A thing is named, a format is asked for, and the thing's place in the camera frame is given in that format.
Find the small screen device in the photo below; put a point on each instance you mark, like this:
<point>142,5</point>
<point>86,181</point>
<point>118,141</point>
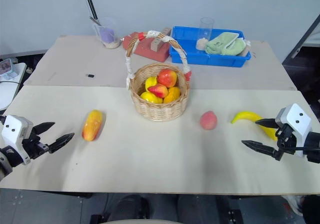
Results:
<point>6,67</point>

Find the white side table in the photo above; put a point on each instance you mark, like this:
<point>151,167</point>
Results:
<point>10,91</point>

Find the red yellow apple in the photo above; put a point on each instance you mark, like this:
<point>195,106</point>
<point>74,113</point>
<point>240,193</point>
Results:
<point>167,77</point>

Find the yellow banana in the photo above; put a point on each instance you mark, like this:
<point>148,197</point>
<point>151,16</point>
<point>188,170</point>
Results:
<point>246,116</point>

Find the yellow red mango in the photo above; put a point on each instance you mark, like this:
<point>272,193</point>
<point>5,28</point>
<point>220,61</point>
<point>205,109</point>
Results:
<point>92,125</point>

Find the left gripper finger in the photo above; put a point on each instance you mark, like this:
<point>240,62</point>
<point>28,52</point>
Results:
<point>43,127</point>
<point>61,141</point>

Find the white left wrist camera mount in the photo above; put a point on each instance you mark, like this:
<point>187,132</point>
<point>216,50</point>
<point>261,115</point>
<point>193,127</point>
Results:
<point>13,131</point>

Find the clear drinking glass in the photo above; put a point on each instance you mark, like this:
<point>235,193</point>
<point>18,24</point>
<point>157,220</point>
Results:
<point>206,31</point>

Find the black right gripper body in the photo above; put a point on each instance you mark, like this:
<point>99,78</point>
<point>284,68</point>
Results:
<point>287,139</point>

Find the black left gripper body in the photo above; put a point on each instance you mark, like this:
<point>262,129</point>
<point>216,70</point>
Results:
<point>33,146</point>

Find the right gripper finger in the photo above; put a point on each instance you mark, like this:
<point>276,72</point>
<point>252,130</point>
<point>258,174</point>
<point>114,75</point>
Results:
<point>268,123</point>
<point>261,148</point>

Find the orange yellow fruit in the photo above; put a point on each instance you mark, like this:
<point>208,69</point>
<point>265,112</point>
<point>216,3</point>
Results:
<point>173,94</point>

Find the green folded towel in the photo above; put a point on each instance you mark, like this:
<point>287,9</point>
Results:
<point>225,45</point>

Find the small wooden block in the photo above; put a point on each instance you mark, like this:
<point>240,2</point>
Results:
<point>166,31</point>

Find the yellow plastic lemon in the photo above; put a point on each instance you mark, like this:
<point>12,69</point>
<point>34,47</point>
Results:
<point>150,97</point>

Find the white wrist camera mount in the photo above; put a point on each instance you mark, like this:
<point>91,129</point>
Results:
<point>13,131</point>
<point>297,120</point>

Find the dark metal post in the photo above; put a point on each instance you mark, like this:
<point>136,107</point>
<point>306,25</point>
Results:
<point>302,37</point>

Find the clear plastic measuring cup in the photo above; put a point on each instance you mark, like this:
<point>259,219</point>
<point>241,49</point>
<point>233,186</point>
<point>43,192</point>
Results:
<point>108,35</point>

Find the pink peach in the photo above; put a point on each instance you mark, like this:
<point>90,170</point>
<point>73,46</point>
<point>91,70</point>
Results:
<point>208,120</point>

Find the dark rounded shape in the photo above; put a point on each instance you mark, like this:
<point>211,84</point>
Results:
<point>130,207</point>

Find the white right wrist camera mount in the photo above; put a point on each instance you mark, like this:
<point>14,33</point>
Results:
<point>297,120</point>

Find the white shoe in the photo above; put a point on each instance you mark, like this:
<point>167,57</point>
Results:
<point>293,205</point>

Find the blue plastic bin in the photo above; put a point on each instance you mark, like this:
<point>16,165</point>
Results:
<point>212,59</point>

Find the red brick block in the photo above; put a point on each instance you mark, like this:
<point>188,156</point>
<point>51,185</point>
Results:
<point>147,50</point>

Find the red pear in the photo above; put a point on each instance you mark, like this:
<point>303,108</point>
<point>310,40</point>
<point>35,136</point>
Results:
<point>158,90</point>

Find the small black object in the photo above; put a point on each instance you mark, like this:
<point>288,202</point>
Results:
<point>90,76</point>

